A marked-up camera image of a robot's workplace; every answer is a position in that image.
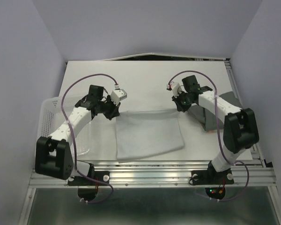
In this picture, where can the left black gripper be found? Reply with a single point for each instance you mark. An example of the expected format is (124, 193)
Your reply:
(114, 111)

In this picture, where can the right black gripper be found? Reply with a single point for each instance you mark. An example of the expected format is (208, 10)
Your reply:
(179, 106)

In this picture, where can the grey skirt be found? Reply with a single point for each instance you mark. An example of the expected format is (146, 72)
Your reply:
(206, 118)

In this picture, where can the white skirt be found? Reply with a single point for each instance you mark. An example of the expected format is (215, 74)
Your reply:
(146, 134)

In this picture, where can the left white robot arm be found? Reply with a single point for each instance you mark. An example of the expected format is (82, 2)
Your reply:
(56, 154)

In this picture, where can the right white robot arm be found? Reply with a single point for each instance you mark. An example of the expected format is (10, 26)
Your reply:
(240, 131)

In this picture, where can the white plastic laundry basket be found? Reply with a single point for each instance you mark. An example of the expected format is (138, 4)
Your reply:
(51, 118)

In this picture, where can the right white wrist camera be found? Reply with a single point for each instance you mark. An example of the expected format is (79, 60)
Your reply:
(175, 88)

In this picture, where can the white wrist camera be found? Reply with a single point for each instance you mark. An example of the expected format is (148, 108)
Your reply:
(117, 96)
(175, 88)

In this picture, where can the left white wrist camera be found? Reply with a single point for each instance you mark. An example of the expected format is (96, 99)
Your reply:
(117, 96)

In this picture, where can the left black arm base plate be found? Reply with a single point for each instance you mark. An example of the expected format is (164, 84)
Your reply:
(100, 178)

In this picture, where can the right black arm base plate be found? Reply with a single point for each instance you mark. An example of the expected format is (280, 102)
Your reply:
(205, 177)

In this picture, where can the aluminium frame rail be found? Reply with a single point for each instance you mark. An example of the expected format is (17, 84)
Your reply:
(155, 174)

